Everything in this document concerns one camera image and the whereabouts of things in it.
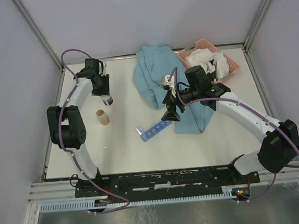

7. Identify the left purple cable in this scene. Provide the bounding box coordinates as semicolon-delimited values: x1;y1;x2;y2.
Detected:
51;45;131;217

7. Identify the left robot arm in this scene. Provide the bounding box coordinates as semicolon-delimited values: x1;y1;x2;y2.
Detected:
47;58;113;195

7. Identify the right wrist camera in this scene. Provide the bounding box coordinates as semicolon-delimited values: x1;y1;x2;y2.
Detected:
161;75;176;97

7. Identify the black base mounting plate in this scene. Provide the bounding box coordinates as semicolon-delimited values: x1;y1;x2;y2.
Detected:
75;164;260;203

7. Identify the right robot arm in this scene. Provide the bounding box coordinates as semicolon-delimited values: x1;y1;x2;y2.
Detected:
161;66;299;184

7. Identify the white cap pill bottle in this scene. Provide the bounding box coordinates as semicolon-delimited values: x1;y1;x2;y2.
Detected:
101;95;113;106

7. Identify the white cable duct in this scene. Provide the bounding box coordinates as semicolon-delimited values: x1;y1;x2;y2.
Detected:
39;185;238;214

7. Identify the blue weekly pill organizer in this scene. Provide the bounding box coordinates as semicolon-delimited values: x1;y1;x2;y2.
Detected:
136;121;172;142

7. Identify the light blue cloth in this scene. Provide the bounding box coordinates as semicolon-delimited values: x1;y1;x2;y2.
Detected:
133;44;214;134

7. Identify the open amber pill bottle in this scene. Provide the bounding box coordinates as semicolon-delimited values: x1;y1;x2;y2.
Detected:
96;109;110;125

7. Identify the pink perforated plastic basket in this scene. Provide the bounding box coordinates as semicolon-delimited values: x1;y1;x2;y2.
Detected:
177;39;240;83

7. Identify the white crumpled cloth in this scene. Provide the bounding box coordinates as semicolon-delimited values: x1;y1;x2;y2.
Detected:
186;48;230;81

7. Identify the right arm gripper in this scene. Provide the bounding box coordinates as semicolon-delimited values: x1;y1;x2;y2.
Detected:
158;82;202;123

